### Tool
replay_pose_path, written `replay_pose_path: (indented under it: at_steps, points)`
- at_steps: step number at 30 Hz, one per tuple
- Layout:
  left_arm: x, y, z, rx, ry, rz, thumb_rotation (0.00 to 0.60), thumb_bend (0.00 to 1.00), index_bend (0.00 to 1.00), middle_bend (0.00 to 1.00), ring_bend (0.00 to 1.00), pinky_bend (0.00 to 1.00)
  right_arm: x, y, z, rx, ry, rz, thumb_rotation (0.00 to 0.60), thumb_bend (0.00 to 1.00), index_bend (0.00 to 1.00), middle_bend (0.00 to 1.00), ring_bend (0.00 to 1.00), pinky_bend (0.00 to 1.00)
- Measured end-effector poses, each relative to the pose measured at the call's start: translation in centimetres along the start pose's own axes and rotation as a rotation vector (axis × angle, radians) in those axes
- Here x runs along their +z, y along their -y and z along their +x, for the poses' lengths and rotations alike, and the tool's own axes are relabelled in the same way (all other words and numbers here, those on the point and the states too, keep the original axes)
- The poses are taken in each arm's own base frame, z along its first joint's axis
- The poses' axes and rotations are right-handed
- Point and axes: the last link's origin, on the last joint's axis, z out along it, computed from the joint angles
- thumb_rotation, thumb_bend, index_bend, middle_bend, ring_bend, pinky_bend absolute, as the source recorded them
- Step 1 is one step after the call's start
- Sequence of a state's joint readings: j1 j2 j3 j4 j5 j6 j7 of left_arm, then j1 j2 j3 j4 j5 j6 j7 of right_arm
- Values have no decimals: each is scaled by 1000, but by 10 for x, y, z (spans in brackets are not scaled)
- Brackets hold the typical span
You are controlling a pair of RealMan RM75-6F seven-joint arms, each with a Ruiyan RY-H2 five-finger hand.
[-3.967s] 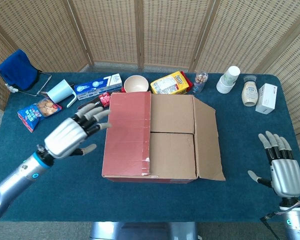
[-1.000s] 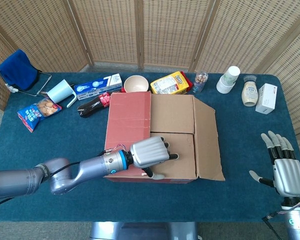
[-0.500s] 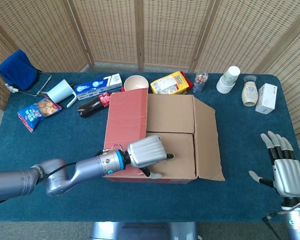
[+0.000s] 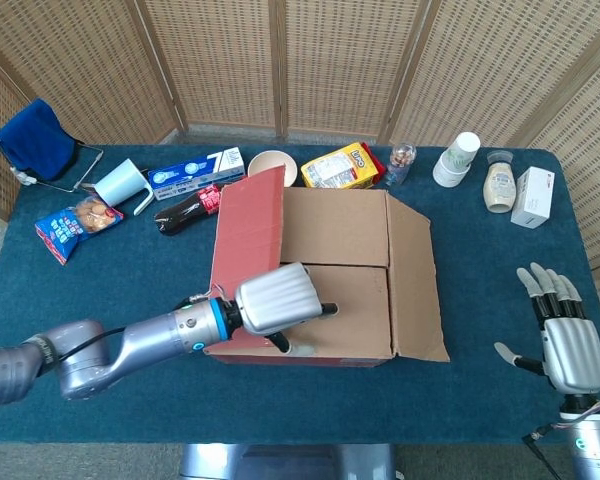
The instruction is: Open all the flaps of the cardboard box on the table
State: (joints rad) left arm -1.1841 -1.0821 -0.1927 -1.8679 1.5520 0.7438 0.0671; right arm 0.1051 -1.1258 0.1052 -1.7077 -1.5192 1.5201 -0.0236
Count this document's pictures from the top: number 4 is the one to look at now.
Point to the stack of white paper cups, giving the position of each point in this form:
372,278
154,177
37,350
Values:
447,175

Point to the light blue plastic mug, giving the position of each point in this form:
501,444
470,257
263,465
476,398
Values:
117,182

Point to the small clear snack bottle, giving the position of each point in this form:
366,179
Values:
400,162

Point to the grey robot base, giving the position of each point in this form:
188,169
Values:
280,462

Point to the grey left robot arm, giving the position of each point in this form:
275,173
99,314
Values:
155,335

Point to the dark blue cloth-covered table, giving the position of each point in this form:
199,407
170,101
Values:
130,415

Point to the cola bottle red label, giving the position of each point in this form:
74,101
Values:
180,217

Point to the blue cookie snack bag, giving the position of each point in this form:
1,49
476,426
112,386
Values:
75,225

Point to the blue white toothpaste box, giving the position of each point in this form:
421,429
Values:
195,170

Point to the red cardboard shipping box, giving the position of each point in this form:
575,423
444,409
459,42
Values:
345,320

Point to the mayonnaise squeeze bottle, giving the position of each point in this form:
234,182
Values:
500,187

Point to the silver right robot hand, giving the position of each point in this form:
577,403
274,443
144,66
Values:
575,355

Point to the blue towel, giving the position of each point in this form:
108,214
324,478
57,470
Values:
35,140

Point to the wicker folding screen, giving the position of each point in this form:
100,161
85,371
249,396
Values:
330,60

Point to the white carton box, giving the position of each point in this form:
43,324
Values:
532,200

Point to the yellow cracker package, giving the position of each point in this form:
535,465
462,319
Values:
340,167

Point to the small white plastic clip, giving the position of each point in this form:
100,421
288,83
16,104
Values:
24,176

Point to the cream bowl red outside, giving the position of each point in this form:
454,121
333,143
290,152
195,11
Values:
267,162

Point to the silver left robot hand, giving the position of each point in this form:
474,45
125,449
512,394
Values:
280,300

